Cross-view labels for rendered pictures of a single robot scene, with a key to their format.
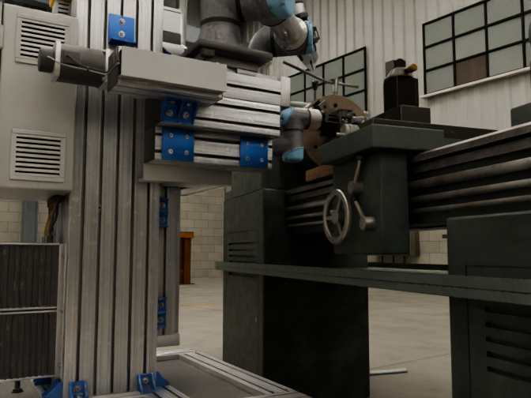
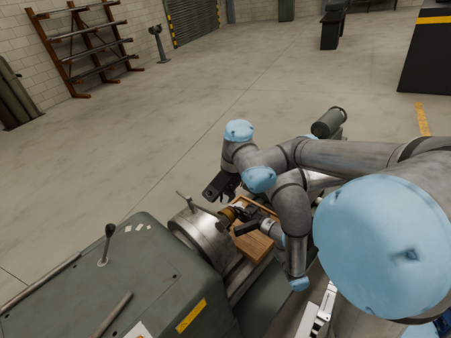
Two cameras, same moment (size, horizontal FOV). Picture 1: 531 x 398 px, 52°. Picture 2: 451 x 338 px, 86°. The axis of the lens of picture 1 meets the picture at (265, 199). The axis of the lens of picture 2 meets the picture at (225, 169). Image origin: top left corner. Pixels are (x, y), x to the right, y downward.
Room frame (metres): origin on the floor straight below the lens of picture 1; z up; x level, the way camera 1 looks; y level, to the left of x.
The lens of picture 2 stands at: (2.29, 0.42, 1.96)
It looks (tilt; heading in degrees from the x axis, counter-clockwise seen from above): 37 degrees down; 249
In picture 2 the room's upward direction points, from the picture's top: 10 degrees counter-clockwise
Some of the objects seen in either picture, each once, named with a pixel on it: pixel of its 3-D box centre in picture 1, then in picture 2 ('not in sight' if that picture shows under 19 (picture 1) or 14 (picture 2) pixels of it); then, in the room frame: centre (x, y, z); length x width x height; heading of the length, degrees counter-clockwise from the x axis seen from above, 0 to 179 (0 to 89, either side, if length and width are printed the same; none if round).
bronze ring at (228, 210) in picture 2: not in sight; (226, 217); (2.05, -0.32, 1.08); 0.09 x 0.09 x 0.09; 21
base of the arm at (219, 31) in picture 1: (220, 41); not in sight; (1.53, 0.13, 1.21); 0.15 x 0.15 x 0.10
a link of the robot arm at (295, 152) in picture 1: (288, 146); (284, 252); (1.89, -0.08, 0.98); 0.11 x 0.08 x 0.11; 76
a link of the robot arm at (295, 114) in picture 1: (292, 118); (283, 235); (1.89, -0.10, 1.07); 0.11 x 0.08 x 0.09; 110
